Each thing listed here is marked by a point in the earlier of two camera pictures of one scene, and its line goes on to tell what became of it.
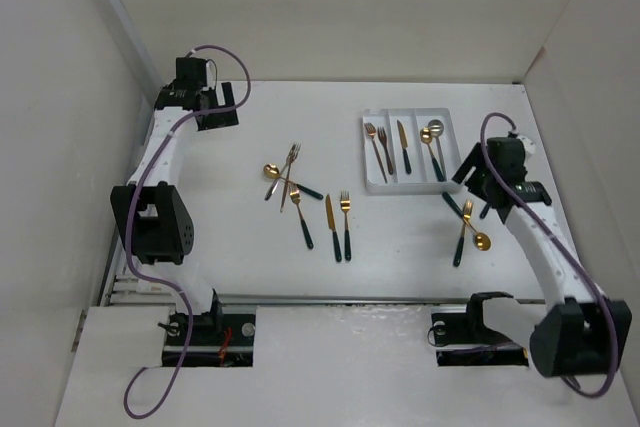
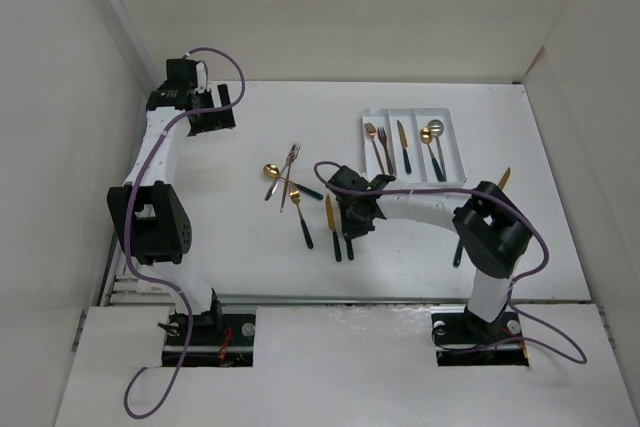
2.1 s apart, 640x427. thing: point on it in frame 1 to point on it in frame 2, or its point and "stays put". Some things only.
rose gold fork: x=371 y=131 stays put
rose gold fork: x=382 y=136 stays put
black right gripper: x=472 y=183 to x=352 y=230
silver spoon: x=437 y=130 stays put
